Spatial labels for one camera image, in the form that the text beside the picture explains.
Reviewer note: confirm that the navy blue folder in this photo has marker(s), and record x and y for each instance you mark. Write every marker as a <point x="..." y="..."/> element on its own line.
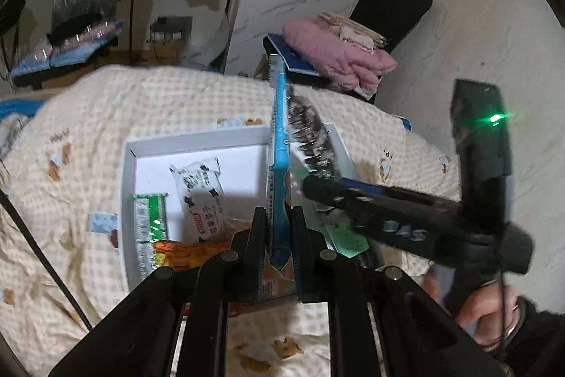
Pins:
<point x="304" y="65"/>

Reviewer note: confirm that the person's right forearm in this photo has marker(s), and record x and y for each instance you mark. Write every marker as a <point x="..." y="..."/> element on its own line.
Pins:
<point x="543" y="341"/>

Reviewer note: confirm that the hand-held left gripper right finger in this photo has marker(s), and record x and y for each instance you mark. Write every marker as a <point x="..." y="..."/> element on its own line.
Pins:
<point x="300" y="253"/>

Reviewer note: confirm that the folded beige cloth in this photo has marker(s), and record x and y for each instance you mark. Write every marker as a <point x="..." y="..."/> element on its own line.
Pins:
<point x="353" y="30"/>

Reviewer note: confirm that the orange-red snack packet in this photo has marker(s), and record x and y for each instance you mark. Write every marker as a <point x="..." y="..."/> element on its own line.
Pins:
<point x="190" y="253"/>

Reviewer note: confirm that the person's right hand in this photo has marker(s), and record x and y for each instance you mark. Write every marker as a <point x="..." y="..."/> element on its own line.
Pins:
<point x="476" y="306"/>

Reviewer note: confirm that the blue plastic package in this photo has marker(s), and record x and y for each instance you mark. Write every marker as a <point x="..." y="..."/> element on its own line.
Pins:
<point x="66" y="50"/>

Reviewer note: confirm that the mint green tube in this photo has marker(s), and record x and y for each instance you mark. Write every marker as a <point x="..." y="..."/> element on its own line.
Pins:
<point x="344" y="240"/>

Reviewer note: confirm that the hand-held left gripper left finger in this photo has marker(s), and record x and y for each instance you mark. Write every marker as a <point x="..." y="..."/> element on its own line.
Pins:
<point x="258" y="253"/>

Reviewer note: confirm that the folded pink fleece blanket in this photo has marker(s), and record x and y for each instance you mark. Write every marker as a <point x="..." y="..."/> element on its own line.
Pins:
<point x="335" y="50"/>

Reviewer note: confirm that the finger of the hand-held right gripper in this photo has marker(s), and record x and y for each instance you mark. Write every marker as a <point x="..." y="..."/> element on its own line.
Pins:
<point x="335" y="189"/>
<point x="353" y="222"/>

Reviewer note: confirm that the black chair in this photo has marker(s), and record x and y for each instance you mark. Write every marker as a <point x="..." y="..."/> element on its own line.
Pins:
<point x="388" y="6"/>

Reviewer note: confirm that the blue cloth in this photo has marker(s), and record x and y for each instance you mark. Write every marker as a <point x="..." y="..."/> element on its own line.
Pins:
<point x="17" y="107"/>

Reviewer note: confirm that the green striped snack box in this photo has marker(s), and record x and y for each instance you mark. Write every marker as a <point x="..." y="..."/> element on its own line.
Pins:
<point x="150" y="227"/>

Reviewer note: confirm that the small dark shelf box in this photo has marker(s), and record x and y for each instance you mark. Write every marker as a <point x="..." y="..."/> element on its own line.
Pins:
<point x="172" y="30"/>

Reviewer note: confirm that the white cardboard box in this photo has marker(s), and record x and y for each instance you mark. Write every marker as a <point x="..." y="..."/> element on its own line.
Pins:
<point x="242" y="165"/>

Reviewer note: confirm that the white cow-print snack packet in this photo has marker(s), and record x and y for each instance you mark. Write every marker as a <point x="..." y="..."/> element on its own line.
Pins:
<point x="198" y="200"/>

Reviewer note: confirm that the black hanging bag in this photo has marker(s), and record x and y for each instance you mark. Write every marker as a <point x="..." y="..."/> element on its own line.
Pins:
<point x="11" y="12"/>

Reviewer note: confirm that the white crumpled cloth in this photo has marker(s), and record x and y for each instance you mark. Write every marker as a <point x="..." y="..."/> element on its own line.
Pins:
<point x="9" y="129"/>

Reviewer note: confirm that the blue wafer packet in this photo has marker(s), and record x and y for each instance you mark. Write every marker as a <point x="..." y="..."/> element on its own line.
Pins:
<point x="279" y="138"/>

